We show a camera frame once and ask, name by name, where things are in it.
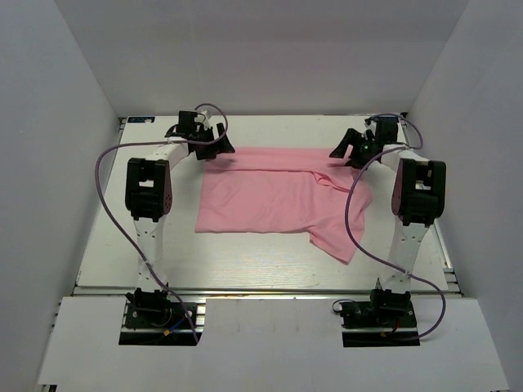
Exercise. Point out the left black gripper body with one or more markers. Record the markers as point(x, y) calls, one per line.
point(209, 140)

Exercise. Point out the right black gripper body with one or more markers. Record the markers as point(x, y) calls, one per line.
point(355, 145)

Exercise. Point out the pink t shirt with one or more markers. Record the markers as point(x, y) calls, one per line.
point(285, 191)

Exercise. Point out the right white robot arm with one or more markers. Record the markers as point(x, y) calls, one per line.
point(417, 199)

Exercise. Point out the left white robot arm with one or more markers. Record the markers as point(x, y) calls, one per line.
point(148, 189)

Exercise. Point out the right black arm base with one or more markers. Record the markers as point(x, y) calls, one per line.
point(386, 319)

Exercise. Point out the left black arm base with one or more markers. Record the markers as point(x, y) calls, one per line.
point(155, 319)

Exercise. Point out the right blue table label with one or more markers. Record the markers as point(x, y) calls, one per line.
point(389, 119)

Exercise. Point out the blue table label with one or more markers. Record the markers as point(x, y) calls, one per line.
point(141, 119)
point(389, 119)

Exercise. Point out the left blue table label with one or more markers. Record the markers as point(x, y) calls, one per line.
point(141, 119)

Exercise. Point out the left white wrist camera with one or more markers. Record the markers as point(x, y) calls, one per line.
point(203, 117)

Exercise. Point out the aluminium table front rail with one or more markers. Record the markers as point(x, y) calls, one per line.
point(120, 291)

